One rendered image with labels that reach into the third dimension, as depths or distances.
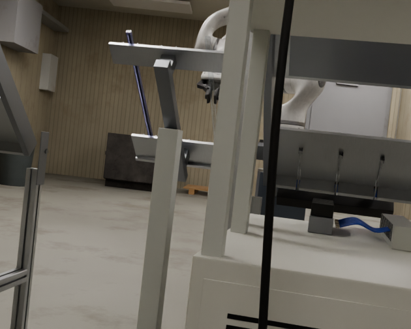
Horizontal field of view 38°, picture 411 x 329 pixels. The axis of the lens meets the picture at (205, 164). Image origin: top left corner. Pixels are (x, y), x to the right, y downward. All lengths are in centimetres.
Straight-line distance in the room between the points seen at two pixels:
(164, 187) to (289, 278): 93
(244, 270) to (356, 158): 90
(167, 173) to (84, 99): 849
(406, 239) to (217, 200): 46
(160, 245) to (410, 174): 73
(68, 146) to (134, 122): 118
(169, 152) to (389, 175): 62
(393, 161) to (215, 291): 94
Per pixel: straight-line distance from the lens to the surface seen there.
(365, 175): 173
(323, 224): 125
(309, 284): 83
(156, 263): 174
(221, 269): 84
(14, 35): 789
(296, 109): 221
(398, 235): 118
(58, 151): 1024
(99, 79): 1013
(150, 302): 177
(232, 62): 85
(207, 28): 193
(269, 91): 148
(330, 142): 164
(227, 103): 84
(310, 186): 174
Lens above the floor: 78
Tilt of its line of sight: 2 degrees down
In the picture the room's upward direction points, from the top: 6 degrees clockwise
